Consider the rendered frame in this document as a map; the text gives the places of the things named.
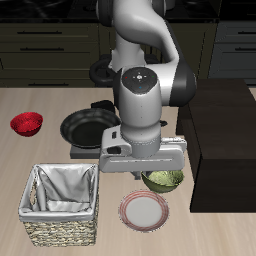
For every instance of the black frying pan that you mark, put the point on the black frying pan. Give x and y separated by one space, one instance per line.
85 130

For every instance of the dark wooden cabinet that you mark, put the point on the dark wooden cabinet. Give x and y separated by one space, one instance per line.
223 140

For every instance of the red bowl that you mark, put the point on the red bowl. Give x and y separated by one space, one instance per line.
27 124

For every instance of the wicker basket with white liner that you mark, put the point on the wicker basket with white liner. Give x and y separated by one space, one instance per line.
60 206

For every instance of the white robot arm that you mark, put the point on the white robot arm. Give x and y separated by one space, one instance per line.
143 100

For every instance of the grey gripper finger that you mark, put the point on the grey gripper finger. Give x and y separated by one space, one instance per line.
138 175

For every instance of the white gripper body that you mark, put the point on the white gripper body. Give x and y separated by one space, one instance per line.
143 164

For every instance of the dark kitchen cupboard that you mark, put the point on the dark kitchen cupboard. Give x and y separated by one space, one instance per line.
50 53

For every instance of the grey kitchen cupboard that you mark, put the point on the grey kitchen cupboard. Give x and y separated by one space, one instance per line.
233 50

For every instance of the green bowl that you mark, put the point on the green bowl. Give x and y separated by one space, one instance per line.
163 183

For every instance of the black kitchen countertop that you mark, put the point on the black kitchen countertop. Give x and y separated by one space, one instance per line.
50 10

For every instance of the white plate with red rim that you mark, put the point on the white plate with red rim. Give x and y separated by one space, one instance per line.
144 211

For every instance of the dark grey stove plate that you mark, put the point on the dark grey stove plate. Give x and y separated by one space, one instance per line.
85 153

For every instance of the round black knob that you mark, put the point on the round black knob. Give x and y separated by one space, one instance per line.
163 123

